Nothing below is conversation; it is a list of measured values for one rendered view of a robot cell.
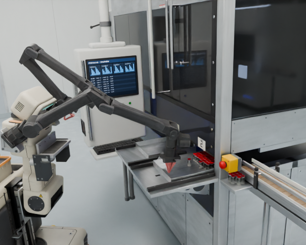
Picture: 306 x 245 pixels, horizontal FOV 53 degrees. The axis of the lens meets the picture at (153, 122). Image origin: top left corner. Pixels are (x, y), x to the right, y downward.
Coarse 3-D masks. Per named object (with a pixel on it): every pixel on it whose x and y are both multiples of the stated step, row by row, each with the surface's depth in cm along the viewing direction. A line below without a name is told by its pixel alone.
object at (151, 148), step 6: (162, 138) 224; (138, 144) 218; (144, 144) 220; (150, 144) 220; (156, 144) 220; (162, 144) 219; (144, 150) 211; (150, 150) 210; (156, 150) 210; (162, 150) 209; (180, 150) 202; (186, 150) 203; (192, 150) 205; (144, 156) 202; (150, 156) 194; (156, 156) 196
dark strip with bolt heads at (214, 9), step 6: (216, 0) 146; (216, 6) 147; (216, 12) 148; (216, 18) 149; (216, 24) 149; (216, 30) 150; (216, 36) 151; (216, 42) 152; (216, 48) 153; (216, 54) 154
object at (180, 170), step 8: (192, 152) 196; (160, 160) 188; (176, 160) 192; (184, 160) 192; (192, 160) 192; (160, 168) 176; (176, 168) 182; (184, 168) 182; (192, 168) 181; (168, 176) 167; (176, 176) 172; (184, 176) 166; (192, 176) 168
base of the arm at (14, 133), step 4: (12, 128) 155; (16, 128) 153; (8, 132) 154; (12, 132) 153; (16, 132) 153; (20, 132) 153; (0, 136) 152; (4, 136) 152; (8, 136) 153; (12, 136) 153; (16, 136) 154; (20, 136) 154; (24, 136) 156; (4, 140) 152; (8, 140) 152; (12, 140) 154; (16, 140) 154; (20, 140) 155; (8, 144) 152; (12, 144) 153; (16, 144) 155
